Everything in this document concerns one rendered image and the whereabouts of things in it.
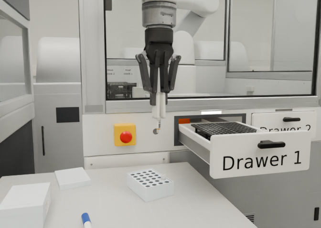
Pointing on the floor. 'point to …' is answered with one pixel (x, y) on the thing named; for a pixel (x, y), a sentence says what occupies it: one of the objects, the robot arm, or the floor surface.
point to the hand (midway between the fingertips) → (158, 105)
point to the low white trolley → (135, 200)
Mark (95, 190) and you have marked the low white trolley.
